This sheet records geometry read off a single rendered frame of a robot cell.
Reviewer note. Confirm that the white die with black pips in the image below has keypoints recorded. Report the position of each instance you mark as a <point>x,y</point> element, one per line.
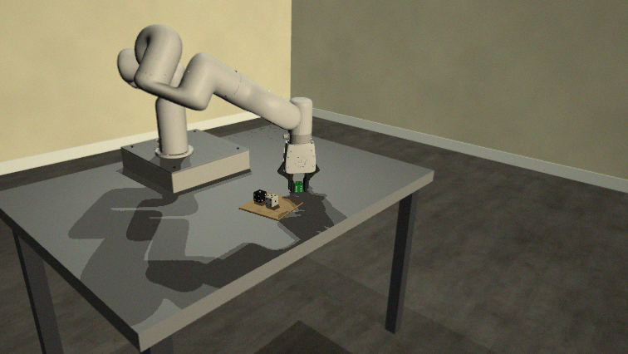
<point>271,200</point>

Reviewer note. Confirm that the tan mottled mat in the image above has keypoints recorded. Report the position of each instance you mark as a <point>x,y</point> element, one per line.
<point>285,206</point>

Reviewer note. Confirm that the green die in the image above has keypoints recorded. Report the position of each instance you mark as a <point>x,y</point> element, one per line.
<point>298,187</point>

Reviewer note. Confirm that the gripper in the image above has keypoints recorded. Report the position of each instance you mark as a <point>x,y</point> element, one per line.
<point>298,159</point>

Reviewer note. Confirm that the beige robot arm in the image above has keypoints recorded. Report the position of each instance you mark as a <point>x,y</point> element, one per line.
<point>160,73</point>

